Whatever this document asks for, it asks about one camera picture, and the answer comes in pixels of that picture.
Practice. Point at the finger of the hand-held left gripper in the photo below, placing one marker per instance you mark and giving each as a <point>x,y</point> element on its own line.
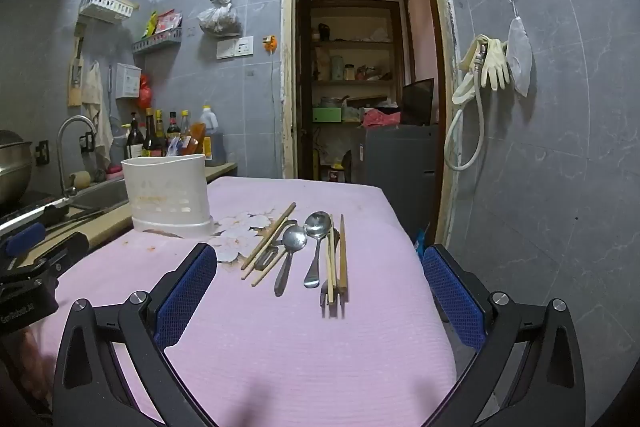
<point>22,240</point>
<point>65,252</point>

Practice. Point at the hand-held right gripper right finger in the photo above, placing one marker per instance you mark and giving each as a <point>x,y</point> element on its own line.
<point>452,297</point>

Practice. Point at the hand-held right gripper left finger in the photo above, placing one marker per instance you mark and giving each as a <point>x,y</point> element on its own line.
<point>185,292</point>

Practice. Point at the tan wooden chopstick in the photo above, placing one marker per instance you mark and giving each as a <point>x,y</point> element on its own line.
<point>267,269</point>
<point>260,258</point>

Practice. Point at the white plastic utensil holder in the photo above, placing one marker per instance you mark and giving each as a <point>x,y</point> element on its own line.
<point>165,197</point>

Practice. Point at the long brown wooden chopstick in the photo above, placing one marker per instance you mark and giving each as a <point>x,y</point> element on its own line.
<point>270,234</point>

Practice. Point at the dark brown chopstick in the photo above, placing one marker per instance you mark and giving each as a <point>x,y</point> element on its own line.
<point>343,257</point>

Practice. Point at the small steel spoon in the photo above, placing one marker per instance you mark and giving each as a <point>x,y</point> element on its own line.
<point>294,237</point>

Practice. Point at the steel fork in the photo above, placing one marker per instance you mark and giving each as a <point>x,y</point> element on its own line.
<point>325,296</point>

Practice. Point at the pale bamboo chopstick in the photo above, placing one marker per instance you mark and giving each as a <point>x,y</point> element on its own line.
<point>330,257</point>

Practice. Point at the large steel spoon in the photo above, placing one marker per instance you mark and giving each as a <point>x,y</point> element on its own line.
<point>317,223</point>

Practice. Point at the person's left hand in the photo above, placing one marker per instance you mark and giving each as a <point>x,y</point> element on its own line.
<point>30,357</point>

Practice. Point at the steel sink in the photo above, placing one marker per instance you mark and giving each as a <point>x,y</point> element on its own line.
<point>100,194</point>

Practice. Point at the steel pot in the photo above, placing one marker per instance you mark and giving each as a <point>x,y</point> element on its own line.
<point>12,172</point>

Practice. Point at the pink sponge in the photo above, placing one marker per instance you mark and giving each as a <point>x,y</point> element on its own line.
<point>114,173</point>

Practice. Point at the steel faucet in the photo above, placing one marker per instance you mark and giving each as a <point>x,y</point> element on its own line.
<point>62,147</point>

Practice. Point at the dark bottle white label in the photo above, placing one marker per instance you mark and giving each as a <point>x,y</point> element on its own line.
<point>134,139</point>

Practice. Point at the pink floral tablecloth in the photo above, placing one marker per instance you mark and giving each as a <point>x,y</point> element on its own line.
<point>300,357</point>

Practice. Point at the grey cabinet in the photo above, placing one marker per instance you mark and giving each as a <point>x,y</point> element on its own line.
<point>395,172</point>

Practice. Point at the slim dark sauce bottle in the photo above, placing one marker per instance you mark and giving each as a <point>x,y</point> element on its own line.
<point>149,134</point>

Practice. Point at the orange seasoning packet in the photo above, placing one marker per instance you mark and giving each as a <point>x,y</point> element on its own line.
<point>197,138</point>

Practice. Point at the large oil jug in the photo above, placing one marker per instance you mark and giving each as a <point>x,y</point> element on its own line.
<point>212,139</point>

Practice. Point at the hanging stained towel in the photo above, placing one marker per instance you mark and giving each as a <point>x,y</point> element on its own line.
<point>95,92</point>

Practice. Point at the yellow cap bottle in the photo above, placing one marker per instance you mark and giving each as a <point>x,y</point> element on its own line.
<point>185,124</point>

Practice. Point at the hanging wooden cutting board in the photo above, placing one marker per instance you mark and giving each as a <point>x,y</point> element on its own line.
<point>76,77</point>

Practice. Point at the red plastic bag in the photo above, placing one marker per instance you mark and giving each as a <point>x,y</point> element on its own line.
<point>144,94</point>

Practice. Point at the red cloth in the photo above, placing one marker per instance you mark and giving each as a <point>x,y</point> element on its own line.
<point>382,118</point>

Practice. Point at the black monitor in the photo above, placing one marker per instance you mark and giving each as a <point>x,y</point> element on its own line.
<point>418,102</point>

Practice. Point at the green box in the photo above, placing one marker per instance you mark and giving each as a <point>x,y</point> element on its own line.
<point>327,115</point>

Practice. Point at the cream rubber glove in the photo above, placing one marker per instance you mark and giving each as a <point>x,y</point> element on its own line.
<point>466,57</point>
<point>496,62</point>

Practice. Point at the yellow packet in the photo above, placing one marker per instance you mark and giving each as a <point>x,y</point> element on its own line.
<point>151,23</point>

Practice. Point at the small glass jar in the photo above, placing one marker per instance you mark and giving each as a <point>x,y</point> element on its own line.
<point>349,72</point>

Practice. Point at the white mesh bag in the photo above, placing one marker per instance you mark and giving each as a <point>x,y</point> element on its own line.
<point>520,57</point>

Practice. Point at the red packet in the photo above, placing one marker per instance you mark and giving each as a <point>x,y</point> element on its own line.
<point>168,22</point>

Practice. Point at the green jar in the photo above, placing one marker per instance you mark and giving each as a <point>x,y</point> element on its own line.
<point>337,68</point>

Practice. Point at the hanging clear plastic bag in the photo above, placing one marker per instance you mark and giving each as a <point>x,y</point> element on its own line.
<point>220,19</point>

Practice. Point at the dark wooden shelf unit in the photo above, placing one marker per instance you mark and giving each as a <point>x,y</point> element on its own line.
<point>350,42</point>

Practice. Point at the black wall outlet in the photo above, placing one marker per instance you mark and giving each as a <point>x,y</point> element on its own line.
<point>41,152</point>

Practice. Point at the white wall box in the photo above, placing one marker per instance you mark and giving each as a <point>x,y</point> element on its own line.
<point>128,81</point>

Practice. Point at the grey wall rack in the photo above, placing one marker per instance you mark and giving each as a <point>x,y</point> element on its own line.
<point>157,41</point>

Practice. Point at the white wall switch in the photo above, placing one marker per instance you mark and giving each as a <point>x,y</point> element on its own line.
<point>225,48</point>

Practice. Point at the white wall basket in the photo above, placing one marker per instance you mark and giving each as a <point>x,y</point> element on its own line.
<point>107,7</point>

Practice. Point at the white wall socket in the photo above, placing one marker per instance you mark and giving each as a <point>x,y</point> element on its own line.
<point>244,46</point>

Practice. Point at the worn door frame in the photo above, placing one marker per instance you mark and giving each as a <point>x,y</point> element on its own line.
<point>287,57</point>

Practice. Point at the orange wall plug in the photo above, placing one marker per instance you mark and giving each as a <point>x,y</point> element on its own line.
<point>270,43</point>

